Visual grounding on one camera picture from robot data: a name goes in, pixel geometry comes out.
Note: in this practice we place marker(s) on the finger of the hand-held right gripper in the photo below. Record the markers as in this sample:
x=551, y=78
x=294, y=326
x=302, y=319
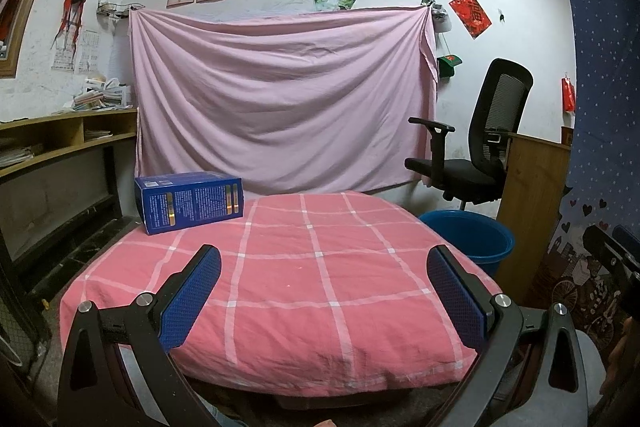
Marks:
x=629, y=238
x=605, y=249

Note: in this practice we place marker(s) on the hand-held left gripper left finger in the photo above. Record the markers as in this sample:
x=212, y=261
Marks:
x=192, y=297

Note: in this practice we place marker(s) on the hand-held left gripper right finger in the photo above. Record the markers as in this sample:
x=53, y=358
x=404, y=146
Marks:
x=457, y=297

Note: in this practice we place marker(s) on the blue plastic bucket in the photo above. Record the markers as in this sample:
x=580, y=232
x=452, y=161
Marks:
x=480, y=242

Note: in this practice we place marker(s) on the person's right hand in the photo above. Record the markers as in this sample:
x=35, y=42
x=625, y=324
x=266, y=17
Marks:
x=622, y=352

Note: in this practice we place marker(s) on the person's right leg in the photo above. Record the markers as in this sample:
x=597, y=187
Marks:
x=592, y=357

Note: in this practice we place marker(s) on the person's leg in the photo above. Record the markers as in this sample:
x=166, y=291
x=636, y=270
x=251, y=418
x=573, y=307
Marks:
x=592, y=357
x=220, y=414

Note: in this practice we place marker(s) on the wooden board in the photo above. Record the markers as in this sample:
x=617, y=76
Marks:
x=532, y=207

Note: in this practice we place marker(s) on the blue cardboard box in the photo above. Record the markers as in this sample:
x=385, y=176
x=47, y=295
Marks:
x=190, y=202

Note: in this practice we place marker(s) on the pink plaid blanket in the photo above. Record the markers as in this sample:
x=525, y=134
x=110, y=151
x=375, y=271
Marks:
x=290, y=287

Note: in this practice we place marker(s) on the person's left leg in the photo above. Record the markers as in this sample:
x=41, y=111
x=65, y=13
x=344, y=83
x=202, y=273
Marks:
x=220, y=414

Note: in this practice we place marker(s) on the blue starry curtain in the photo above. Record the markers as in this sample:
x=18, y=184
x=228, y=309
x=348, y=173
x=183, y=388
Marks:
x=605, y=107

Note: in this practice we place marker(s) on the red hanging bag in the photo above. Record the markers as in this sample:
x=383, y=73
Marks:
x=568, y=94

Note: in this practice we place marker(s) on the black office chair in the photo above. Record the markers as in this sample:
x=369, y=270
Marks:
x=495, y=122

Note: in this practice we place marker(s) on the black mesh panel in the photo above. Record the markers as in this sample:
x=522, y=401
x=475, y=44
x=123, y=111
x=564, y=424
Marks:
x=20, y=322

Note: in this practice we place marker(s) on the wooden shelf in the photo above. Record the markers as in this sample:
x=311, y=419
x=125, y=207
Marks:
x=60, y=152

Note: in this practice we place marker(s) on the stack of newspapers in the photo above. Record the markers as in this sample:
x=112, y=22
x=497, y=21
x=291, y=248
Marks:
x=102, y=96

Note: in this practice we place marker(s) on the pink hanging sheet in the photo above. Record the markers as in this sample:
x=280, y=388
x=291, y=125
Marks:
x=285, y=97

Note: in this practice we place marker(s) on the papers in shelf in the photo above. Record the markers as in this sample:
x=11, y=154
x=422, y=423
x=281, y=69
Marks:
x=17, y=157

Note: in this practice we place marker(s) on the green cap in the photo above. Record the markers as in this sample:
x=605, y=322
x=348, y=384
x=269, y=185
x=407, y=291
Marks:
x=447, y=64

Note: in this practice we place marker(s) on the white hanging bag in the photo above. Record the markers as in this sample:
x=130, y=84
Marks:
x=441, y=19

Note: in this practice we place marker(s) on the red tassel decoration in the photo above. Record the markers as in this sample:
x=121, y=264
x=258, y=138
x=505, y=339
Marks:
x=75, y=7

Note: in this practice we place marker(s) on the paper wall calendar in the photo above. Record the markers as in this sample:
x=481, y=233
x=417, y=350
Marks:
x=75, y=57

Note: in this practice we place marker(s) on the red wall poster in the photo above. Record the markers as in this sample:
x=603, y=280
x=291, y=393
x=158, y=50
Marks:
x=470, y=14

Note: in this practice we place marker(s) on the metal wall rack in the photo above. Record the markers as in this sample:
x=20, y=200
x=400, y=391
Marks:
x=117, y=9

